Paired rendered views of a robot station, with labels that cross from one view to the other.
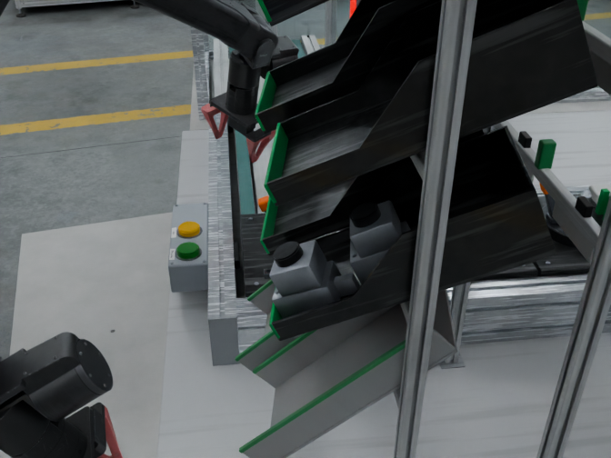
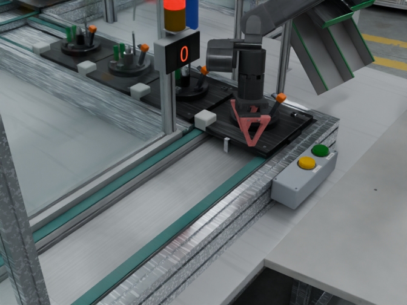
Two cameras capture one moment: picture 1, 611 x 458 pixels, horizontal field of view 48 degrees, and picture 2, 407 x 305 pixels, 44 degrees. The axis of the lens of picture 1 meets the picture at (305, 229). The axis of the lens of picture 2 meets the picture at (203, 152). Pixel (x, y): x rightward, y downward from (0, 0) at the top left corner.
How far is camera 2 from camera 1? 2.08 m
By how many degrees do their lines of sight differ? 99
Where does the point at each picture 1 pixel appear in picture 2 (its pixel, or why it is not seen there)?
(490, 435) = not seen: hidden behind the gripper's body
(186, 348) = (340, 160)
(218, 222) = (279, 165)
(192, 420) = (360, 135)
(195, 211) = (287, 177)
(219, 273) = (312, 137)
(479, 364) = not seen: hidden behind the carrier
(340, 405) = (350, 25)
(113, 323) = (372, 193)
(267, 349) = (343, 65)
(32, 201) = not seen: outside the picture
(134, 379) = (377, 161)
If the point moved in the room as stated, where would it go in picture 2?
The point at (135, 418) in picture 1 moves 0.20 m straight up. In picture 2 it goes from (385, 147) to (401, 88)
